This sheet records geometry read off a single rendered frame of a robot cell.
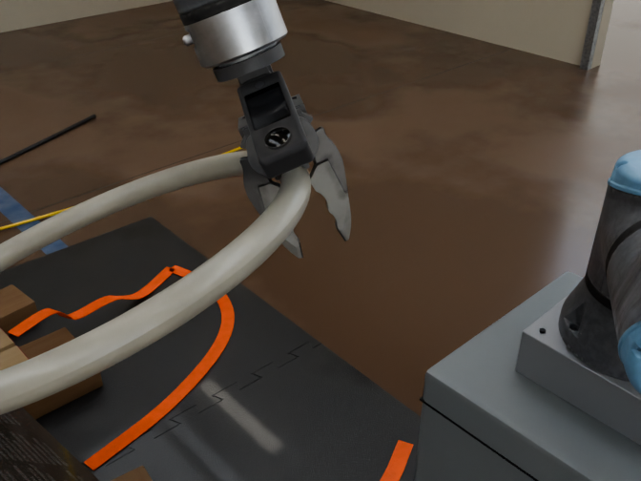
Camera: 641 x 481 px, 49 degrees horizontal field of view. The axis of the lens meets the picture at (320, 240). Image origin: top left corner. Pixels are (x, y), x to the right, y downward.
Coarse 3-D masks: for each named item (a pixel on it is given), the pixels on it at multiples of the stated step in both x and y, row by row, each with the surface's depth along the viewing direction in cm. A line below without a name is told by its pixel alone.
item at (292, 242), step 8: (272, 184) 70; (264, 192) 70; (272, 192) 71; (264, 200) 71; (272, 200) 71; (288, 240) 73; (296, 240) 73; (288, 248) 74; (296, 248) 73; (296, 256) 74
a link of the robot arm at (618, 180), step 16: (624, 160) 85; (640, 160) 85; (624, 176) 83; (640, 176) 81; (608, 192) 87; (624, 192) 83; (640, 192) 81; (608, 208) 87; (624, 208) 84; (640, 208) 81; (608, 224) 86; (624, 224) 82; (640, 224) 80; (608, 240) 84; (592, 256) 92; (608, 256) 83; (592, 272) 92; (608, 288) 90
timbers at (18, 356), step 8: (0, 328) 214; (0, 336) 210; (8, 336) 211; (0, 344) 207; (8, 344) 207; (0, 352) 206; (8, 352) 204; (16, 352) 204; (0, 360) 201; (8, 360) 201; (16, 360) 201; (24, 360) 201; (0, 368) 198
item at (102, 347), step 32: (224, 160) 85; (128, 192) 92; (160, 192) 92; (288, 192) 63; (64, 224) 91; (256, 224) 58; (288, 224) 60; (0, 256) 87; (224, 256) 55; (256, 256) 56; (192, 288) 52; (224, 288) 54; (128, 320) 50; (160, 320) 51; (64, 352) 49; (96, 352) 49; (128, 352) 50; (0, 384) 49; (32, 384) 49; (64, 384) 49
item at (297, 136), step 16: (256, 80) 67; (272, 80) 66; (240, 96) 66; (256, 96) 66; (272, 96) 65; (288, 96) 64; (256, 112) 64; (272, 112) 64; (288, 112) 63; (256, 128) 63; (272, 128) 62; (288, 128) 62; (256, 144) 62; (272, 144) 61; (288, 144) 60; (304, 144) 60; (272, 160) 60; (288, 160) 61; (304, 160) 61; (272, 176) 62
